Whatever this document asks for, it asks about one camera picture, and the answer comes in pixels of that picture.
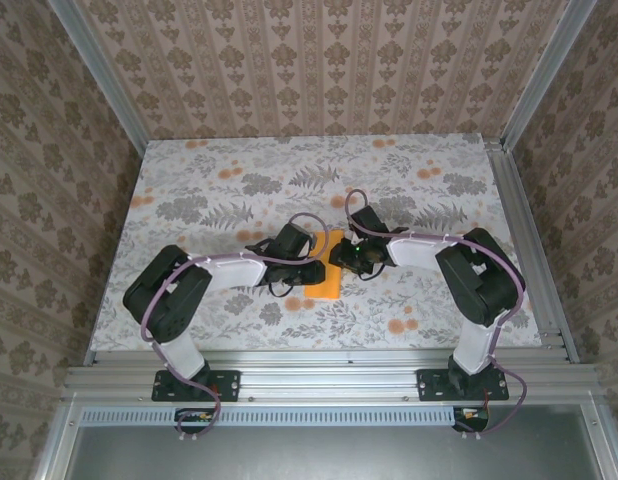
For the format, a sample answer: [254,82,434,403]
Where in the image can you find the orange paper sheet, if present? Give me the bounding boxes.
[303,228,346,301]

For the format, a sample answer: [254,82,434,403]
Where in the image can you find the black controller board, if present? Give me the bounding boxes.
[451,405,490,434]
[174,407,216,435]

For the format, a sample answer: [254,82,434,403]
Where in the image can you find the grey metal panel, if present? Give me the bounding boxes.
[63,424,605,480]

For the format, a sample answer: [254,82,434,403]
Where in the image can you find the aluminium frame beam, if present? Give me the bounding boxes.
[61,348,605,407]

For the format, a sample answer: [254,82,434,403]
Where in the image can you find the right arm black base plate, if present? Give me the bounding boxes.
[416,368,510,403]

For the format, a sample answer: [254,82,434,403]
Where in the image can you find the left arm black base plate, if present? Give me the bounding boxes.
[151,368,242,403]

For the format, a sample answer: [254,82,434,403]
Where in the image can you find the aluminium table side rail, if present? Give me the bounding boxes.
[482,133,581,365]

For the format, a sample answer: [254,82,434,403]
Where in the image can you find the slotted grey cable duct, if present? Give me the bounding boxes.
[81,405,458,427]

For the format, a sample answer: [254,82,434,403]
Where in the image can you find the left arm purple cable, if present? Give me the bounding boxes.
[138,212,323,444]

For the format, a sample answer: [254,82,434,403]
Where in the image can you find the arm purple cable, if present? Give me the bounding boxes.
[138,212,323,444]
[342,188,530,441]

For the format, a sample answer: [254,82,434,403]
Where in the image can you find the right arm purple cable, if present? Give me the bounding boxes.
[342,188,530,441]

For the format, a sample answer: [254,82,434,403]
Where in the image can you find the aluminium corner post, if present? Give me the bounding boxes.
[499,0,599,151]
[47,0,151,156]

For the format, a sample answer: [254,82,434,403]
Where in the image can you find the aluminium frame side bar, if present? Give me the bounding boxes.
[578,394,618,480]
[32,394,85,480]

